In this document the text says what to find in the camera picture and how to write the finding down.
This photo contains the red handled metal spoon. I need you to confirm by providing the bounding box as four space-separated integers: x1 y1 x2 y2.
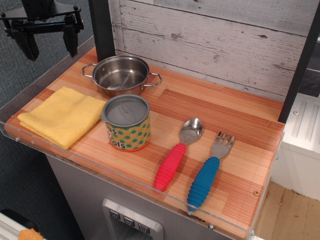
154 118 203 191

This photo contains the clear acrylic table guard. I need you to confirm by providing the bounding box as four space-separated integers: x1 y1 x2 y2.
0 38 284 240

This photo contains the orange object bottom corner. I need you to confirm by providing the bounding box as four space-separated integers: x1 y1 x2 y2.
18 228 44 240

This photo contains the stainless steel toy pot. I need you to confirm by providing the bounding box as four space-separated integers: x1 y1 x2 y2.
82 55 163 97

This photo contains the silver dispenser button panel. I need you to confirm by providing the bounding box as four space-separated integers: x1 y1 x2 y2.
102 198 164 240

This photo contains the blue handled metal fork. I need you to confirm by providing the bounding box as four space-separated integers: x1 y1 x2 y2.
187 132 235 214

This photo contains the white toy sink unit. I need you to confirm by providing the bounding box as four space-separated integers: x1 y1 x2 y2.
270 93 320 200

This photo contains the grey toy fridge cabinet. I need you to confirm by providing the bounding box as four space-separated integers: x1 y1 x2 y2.
46 153 226 240

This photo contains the black white object bottom left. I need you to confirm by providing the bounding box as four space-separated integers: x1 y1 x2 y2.
0 209 38 240

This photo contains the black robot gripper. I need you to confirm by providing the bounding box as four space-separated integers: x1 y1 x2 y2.
0 0 84 61

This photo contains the folded yellow cloth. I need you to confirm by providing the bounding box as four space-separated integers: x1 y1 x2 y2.
18 86 106 150

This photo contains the peas and carrots toy can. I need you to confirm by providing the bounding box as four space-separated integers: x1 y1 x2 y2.
100 94 151 152

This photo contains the black vertical post right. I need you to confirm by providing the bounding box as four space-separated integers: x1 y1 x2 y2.
277 4 320 124

